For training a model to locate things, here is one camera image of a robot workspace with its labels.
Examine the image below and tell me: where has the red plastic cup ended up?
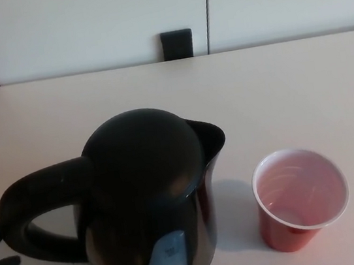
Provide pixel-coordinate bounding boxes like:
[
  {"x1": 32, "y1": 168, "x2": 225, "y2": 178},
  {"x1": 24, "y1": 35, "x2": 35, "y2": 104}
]
[{"x1": 248, "y1": 140, "x2": 354, "y2": 256}]

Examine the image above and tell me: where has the black electric kettle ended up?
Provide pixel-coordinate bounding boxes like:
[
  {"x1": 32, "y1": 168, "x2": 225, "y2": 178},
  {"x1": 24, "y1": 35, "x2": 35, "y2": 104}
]
[{"x1": 0, "y1": 97, "x2": 244, "y2": 265}]

